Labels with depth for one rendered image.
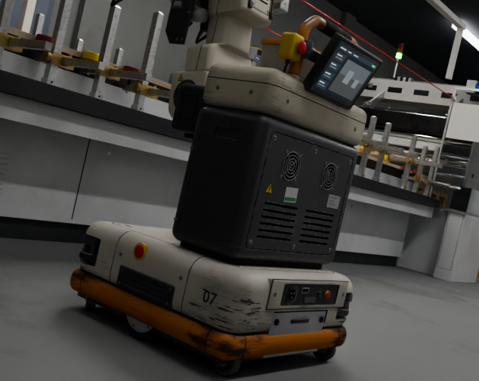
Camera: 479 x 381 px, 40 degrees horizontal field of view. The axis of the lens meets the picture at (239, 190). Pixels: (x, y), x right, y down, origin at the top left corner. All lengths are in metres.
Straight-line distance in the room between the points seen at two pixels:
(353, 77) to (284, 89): 0.27
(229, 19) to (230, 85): 0.41
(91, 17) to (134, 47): 0.71
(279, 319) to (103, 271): 0.55
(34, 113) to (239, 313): 1.47
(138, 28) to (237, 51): 5.41
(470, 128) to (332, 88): 4.46
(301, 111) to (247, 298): 0.54
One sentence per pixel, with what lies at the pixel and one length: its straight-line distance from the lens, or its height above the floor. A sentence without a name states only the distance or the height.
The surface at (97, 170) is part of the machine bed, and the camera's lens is 3.32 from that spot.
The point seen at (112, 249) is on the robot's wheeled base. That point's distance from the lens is 1.98.
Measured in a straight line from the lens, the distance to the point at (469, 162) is 6.26.
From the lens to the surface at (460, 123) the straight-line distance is 6.36.
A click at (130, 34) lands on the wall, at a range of 7.51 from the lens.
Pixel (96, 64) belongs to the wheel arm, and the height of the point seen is 0.81.
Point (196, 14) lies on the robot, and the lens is 2.19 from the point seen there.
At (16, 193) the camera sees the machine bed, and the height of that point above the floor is 0.21.
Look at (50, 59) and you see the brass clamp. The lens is 2.83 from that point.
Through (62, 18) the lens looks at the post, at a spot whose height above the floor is 0.97.
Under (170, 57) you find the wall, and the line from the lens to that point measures 7.92.
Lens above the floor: 0.52
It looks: 1 degrees down
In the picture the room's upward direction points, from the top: 13 degrees clockwise
